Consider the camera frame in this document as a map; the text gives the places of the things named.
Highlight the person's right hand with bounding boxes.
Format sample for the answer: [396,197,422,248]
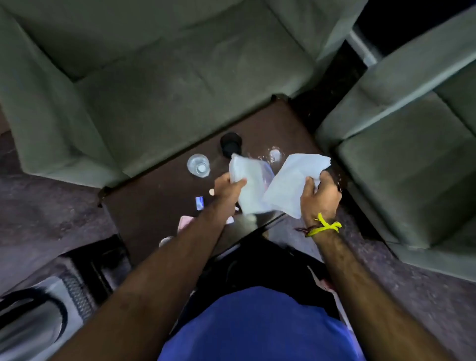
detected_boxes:
[300,170,343,226]

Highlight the person's left hand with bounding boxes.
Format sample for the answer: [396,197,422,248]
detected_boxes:
[206,173,248,221]

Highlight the clear plastic tissue packet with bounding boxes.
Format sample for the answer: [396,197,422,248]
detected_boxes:
[229,153,278,216]

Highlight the white paper tissue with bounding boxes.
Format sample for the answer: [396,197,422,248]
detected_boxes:
[262,153,332,219]

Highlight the person's left forearm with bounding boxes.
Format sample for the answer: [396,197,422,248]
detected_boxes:
[48,206,240,361]

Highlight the person's right forearm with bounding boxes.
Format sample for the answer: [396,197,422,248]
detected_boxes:
[310,223,456,361]

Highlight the black round bottle cap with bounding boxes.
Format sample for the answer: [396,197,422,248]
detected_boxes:
[220,132,243,157]

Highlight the yellow thread wristband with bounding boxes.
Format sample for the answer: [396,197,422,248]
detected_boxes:
[306,213,342,238]

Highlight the clear drinking glass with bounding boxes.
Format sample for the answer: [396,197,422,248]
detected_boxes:
[187,153,211,179]

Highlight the black trousers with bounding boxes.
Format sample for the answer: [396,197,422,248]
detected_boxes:
[174,234,340,335]

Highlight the grey fabric armchair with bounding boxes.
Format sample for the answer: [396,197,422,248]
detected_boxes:
[314,5,476,282]

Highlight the large grey fabric sofa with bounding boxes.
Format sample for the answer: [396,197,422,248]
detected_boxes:
[0,0,369,189]

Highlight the blue shirt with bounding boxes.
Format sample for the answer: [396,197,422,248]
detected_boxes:
[158,286,367,361]

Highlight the black and silver appliance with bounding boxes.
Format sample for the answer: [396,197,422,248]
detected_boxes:
[0,237,133,361]

